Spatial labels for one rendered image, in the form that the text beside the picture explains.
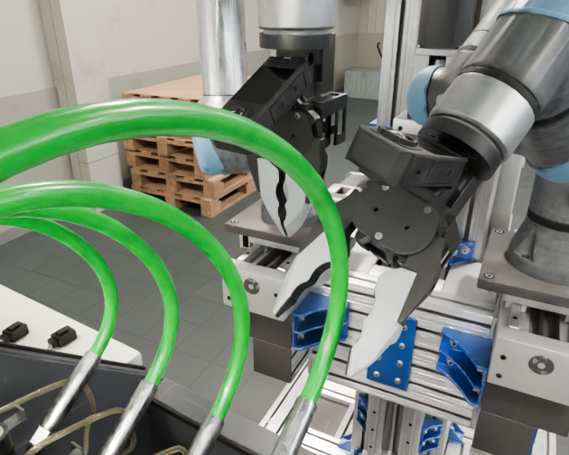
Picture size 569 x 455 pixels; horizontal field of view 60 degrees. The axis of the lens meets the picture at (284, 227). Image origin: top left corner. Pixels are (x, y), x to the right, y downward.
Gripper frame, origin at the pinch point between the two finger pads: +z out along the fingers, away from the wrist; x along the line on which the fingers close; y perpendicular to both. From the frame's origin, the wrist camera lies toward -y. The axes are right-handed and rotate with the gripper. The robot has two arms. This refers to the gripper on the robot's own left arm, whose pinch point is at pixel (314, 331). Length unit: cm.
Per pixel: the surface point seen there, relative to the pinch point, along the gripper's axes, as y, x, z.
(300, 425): 0.1, -3.4, 6.1
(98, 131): -26.9, -0.7, -3.0
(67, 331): 20, 40, 25
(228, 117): -21.3, 0.5, -6.7
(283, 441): -0.3, -3.2, 7.7
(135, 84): 218, 335, -45
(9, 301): 22, 57, 31
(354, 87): 592, 417, -284
